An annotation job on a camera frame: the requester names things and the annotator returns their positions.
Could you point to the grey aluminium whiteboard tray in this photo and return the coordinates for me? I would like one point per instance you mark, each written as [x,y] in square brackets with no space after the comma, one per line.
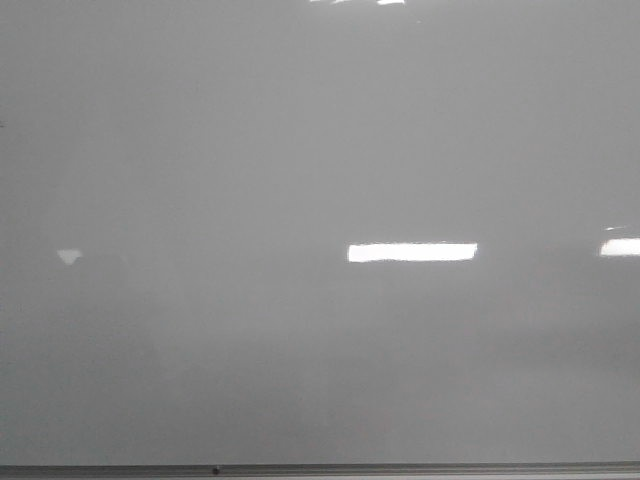
[600,470]

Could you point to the white whiteboard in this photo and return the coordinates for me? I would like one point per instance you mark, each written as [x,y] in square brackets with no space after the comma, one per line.
[260,232]

